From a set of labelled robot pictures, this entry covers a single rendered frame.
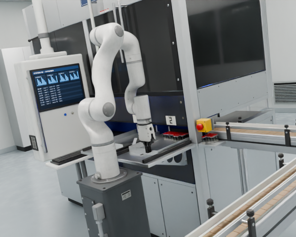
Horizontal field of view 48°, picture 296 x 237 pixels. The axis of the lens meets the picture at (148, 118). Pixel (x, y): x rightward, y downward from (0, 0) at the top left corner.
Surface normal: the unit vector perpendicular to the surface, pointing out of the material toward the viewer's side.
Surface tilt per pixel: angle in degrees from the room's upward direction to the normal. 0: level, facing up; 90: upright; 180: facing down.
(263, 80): 90
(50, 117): 90
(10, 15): 90
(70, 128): 90
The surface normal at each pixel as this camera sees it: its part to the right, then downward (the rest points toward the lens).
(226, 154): 0.67, 0.03
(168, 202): -0.73, 0.23
